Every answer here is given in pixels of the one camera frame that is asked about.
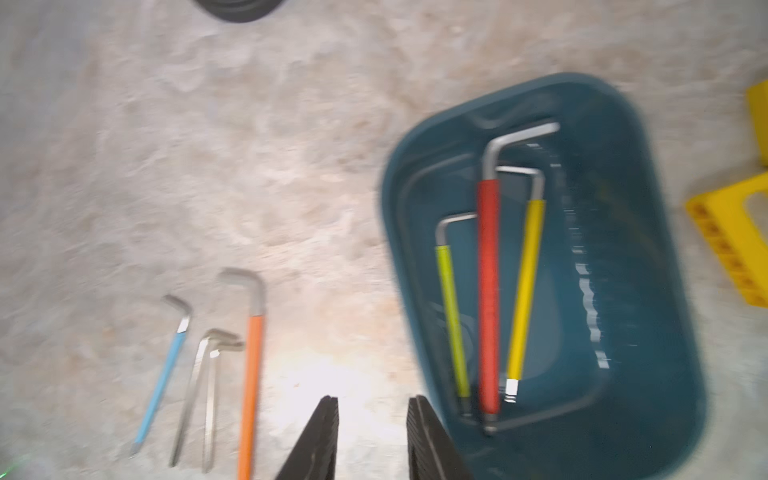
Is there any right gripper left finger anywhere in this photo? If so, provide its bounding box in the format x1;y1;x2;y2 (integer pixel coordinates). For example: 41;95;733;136
276;395;339;480

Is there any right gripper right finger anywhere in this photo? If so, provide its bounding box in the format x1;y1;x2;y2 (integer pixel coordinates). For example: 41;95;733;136
406;395;473;480

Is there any green hex key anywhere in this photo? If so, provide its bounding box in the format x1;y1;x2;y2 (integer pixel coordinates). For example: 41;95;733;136
435;212;477;417

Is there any orange hex key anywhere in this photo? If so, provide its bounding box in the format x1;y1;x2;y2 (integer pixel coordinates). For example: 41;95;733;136
219;267;266;480

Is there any bare steel hex key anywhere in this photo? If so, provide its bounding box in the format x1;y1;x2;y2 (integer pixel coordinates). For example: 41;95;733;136
168;329;243;468
202;340;244;474

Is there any yellow hex key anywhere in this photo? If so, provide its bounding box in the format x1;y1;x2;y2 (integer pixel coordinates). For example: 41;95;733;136
497;166;546;404

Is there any red hex key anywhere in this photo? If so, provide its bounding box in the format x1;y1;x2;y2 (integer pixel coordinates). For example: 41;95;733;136
476;122;560;436

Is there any blue hex key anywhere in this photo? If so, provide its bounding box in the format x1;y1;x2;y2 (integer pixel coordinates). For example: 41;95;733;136
129;294;193;457

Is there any teal storage box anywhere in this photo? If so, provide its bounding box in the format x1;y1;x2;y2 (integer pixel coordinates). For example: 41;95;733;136
381;73;706;479

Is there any yellow plastic triangle stand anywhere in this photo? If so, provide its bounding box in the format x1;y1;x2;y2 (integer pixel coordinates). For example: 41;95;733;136
685;79;768;309

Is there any microphone on black stand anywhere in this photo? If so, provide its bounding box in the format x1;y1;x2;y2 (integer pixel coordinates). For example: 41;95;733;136
196;0;283;23

